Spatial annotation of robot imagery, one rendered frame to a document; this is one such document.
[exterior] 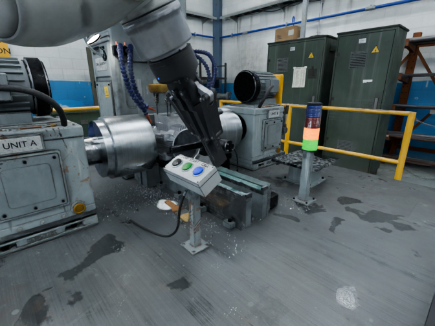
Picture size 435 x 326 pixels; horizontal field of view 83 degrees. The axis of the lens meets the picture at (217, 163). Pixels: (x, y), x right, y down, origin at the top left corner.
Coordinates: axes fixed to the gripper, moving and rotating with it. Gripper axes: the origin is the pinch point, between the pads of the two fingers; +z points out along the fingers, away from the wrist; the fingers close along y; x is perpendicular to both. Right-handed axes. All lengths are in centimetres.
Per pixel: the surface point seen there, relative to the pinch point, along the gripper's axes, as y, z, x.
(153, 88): 67, 1, -26
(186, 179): 13.5, 10.5, 3.5
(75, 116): 465, 74, -50
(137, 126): 56, 7, -7
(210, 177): 8.4, 11.7, -0.6
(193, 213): 16.0, 23.2, 6.2
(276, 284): -9.4, 37.3, 5.9
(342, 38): 123, 98, -332
